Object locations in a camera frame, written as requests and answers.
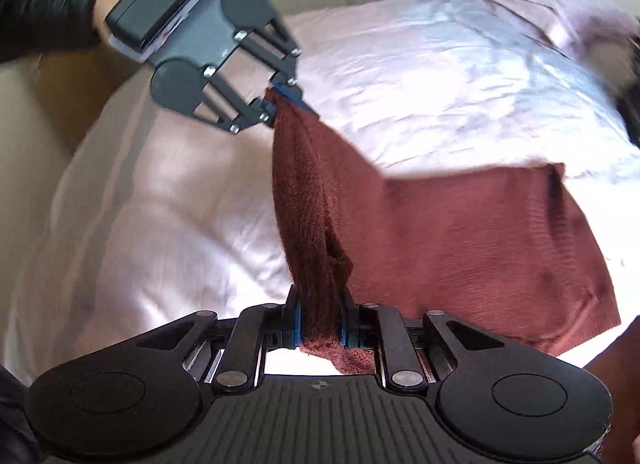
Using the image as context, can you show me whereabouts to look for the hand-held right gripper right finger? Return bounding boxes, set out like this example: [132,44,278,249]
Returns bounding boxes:
[338,290,507,391]

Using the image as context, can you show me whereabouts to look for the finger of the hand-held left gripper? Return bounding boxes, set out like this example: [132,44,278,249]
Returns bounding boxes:
[234,18,322,119]
[192,65,280,135]

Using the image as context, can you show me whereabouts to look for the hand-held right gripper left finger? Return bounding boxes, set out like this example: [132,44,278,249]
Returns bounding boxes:
[132,286,304,392]

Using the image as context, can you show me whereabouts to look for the reddish brown knit sweater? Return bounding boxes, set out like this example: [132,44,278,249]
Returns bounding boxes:
[270,88,624,376]

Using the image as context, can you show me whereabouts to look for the person's left forearm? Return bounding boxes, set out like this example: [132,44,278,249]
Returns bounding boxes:
[0,0,132,65]

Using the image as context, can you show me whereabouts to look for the bed with pink blue blanket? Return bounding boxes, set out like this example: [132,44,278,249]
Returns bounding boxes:
[0,0,640,395]

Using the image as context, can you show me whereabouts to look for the person's dark clothing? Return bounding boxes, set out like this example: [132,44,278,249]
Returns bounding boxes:
[0,365,47,464]

